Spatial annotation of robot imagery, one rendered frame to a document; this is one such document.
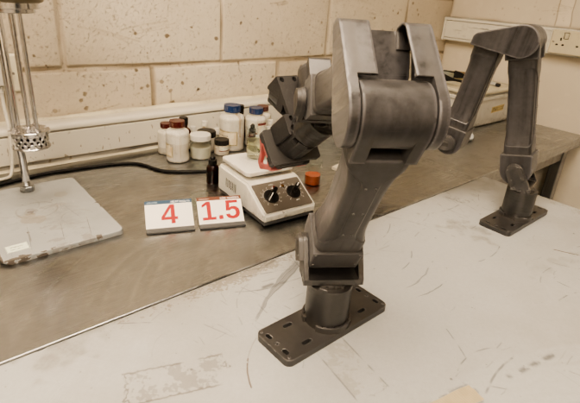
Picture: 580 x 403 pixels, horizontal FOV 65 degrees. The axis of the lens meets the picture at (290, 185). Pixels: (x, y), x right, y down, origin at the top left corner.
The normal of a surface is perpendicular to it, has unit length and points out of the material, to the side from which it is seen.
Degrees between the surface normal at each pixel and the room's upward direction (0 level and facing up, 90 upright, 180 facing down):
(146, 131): 90
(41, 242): 0
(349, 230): 123
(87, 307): 0
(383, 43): 66
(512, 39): 90
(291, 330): 0
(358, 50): 40
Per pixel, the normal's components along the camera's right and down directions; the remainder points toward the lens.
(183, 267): 0.07, -0.92
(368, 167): 0.07, 0.83
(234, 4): 0.65, 0.33
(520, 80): -0.61, 0.41
